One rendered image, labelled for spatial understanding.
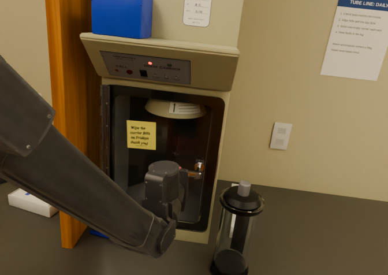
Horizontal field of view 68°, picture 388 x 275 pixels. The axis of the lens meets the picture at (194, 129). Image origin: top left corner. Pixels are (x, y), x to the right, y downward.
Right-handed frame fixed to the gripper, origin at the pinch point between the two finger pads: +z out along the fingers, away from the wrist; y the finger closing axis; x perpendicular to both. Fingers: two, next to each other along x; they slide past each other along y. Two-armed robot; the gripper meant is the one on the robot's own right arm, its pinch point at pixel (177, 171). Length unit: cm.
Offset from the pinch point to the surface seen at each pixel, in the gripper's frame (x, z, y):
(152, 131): 7.6, 4.2, 8.4
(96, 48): 18.4, -4.4, 28.2
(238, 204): -15.3, -6.7, -2.8
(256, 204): -19.6, -5.7, -2.8
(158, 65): 5.8, -2.2, 25.9
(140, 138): 10.8, 4.2, 5.9
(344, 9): -49, 48, 46
